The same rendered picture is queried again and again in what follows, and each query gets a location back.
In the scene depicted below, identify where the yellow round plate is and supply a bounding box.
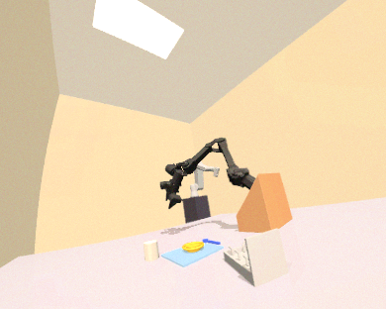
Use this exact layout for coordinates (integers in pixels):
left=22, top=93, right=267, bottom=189
left=182, top=242, right=204, bottom=253

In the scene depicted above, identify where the light blue flat mat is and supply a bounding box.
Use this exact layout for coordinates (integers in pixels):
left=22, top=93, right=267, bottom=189
left=161, top=243, right=224, bottom=267

